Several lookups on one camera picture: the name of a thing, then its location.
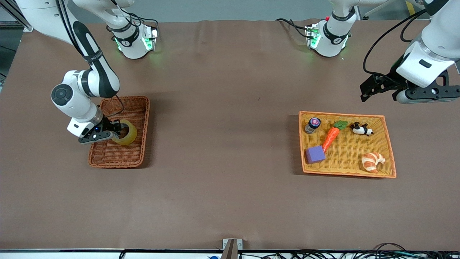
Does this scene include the clear yellowish tape roll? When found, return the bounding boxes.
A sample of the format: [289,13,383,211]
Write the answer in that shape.
[112,119,138,146]

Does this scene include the brown wicker basket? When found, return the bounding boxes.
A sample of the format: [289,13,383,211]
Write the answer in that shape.
[88,96,150,169]

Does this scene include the orange wicker basket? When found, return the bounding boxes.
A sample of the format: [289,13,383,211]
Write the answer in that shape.
[298,111,397,179]

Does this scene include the black white panda toy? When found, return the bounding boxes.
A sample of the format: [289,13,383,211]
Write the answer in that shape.
[350,122,374,137]

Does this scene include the orange toy carrot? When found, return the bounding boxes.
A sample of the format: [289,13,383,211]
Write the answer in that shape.
[322,120,349,154]

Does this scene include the small dark jar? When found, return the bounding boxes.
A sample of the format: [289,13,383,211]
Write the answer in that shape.
[305,117,321,135]

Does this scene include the toy croissant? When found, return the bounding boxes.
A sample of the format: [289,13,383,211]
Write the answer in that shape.
[361,152,386,174]

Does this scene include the purple foam block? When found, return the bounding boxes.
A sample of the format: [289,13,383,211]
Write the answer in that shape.
[305,145,327,165]

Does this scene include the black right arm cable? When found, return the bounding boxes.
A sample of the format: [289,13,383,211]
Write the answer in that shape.
[57,0,125,119]

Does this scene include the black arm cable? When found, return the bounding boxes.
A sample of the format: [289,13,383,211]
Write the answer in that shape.
[363,9,429,77]
[400,17,418,44]
[57,0,125,119]

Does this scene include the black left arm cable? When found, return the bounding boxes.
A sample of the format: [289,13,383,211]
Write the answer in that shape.
[400,17,418,44]
[363,9,429,77]

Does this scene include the black left base cable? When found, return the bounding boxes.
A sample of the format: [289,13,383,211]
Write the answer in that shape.
[276,18,311,39]

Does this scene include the black base cable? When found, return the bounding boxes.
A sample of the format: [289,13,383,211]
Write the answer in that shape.
[108,0,160,31]
[276,18,311,39]

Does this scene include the black right base cable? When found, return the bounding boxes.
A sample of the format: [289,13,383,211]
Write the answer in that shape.
[108,0,160,31]

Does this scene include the aluminium frame profile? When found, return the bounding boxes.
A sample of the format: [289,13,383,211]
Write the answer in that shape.
[0,7,35,32]

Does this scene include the grey metal bracket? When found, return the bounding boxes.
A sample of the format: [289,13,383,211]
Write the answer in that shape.
[222,238,243,259]

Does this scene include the black cable bundle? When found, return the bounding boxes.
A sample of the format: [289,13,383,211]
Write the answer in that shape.
[287,242,460,259]

